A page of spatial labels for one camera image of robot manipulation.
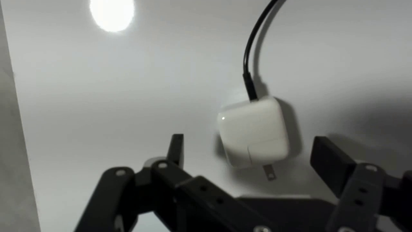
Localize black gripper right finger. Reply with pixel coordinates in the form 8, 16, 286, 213
310, 137, 412, 232

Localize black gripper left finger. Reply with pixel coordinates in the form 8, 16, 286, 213
75, 135, 241, 232

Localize white wall charger plug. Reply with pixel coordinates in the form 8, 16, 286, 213
216, 97, 290, 181

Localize black usb cable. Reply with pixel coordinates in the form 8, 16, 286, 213
242, 0, 282, 102

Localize white whiteboard on table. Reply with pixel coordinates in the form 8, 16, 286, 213
1, 0, 412, 232

